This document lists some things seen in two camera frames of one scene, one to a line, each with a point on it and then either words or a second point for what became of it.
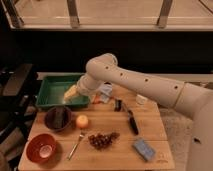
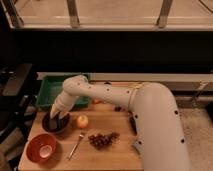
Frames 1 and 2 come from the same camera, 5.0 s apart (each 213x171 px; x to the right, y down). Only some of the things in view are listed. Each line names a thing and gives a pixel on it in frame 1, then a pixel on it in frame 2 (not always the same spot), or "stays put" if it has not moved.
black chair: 19,85 stays put
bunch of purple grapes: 101,141 stays put
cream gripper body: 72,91 to 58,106
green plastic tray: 52,90 stays put
